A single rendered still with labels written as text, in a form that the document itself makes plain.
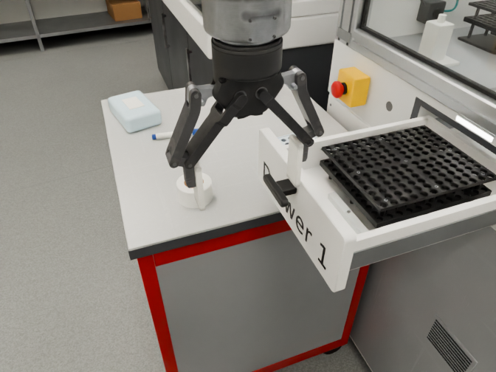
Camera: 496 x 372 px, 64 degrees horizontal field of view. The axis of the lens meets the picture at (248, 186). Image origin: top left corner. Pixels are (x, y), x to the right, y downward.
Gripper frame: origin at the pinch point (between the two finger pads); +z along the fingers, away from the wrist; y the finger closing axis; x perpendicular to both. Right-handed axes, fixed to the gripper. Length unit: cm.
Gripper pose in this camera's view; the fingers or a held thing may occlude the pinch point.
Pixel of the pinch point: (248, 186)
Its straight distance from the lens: 54.1
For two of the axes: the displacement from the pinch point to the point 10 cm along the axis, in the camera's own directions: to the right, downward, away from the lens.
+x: -3.5, -5.9, 7.3
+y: 9.4, -2.2, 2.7
